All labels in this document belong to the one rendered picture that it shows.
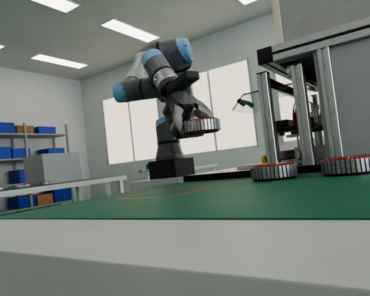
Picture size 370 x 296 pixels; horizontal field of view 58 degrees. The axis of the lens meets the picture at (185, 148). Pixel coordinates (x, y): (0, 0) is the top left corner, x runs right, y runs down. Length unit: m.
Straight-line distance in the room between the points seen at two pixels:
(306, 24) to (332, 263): 0.96
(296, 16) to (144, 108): 6.79
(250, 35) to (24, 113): 5.14
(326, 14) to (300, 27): 0.08
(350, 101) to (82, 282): 0.80
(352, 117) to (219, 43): 6.05
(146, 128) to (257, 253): 7.50
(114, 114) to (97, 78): 1.11
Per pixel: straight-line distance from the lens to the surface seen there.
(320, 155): 1.38
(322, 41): 0.98
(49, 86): 8.87
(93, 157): 9.01
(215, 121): 0.90
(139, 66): 1.36
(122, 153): 8.23
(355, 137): 0.95
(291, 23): 1.14
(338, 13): 1.11
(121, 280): 0.26
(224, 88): 6.66
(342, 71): 0.97
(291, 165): 0.82
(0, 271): 0.39
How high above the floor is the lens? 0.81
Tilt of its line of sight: 3 degrees up
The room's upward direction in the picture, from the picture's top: 6 degrees counter-clockwise
